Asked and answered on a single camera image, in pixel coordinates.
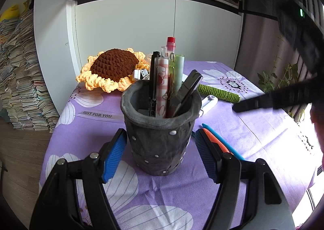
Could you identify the black pen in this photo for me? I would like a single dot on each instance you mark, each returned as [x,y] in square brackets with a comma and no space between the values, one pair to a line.
[153,80]

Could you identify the white correction tape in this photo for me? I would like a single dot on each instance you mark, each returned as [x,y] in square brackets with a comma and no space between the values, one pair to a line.
[208,104]

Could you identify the yellow plush toy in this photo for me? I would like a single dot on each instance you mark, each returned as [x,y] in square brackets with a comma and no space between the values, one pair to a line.
[11,13]

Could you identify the green potted plant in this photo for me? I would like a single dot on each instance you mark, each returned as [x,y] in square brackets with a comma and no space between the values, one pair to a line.
[265,80]

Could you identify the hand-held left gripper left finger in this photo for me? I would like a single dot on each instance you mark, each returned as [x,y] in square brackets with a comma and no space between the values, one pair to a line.
[114,156]

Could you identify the clear pen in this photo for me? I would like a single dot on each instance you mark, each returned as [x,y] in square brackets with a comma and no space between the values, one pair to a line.
[163,52]

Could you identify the orange pen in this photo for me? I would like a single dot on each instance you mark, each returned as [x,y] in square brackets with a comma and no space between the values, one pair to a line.
[219,142]

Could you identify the pink patterned pen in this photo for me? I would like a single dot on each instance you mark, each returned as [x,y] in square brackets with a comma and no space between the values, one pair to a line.
[162,85]

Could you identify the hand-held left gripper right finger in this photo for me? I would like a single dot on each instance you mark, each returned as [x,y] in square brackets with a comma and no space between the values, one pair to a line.
[205,154]

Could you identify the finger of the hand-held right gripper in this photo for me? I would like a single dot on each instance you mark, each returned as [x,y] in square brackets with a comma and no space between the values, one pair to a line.
[273,99]

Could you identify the white bookshelf cabinet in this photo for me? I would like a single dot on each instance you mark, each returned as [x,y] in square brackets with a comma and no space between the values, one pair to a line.
[126,30]

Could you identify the tall pile of paper books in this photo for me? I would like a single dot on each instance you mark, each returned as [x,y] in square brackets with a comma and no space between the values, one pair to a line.
[25,80]

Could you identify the purple floral tablecloth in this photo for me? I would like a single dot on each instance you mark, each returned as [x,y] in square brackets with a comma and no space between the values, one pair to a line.
[265,138]

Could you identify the person's right hand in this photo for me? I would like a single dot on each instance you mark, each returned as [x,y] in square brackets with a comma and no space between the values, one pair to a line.
[318,126]

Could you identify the crochet sunflower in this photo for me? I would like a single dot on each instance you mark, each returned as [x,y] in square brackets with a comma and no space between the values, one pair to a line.
[114,64]

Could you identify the white ribbon bow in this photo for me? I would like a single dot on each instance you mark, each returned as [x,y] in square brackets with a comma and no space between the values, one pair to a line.
[140,73]

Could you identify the red capped pen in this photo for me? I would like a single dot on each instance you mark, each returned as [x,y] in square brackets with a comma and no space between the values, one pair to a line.
[170,42]

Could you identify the light green pen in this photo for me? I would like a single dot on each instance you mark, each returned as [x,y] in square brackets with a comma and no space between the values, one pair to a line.
[179,70]

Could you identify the black utility knife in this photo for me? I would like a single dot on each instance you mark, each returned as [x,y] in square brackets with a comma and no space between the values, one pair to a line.
[188,85]

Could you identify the blue pen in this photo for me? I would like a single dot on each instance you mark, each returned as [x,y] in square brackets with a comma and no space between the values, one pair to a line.
[236,154]

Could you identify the grey dotted pen holder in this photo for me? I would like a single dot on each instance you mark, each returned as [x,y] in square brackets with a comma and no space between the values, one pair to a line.
[157,149]

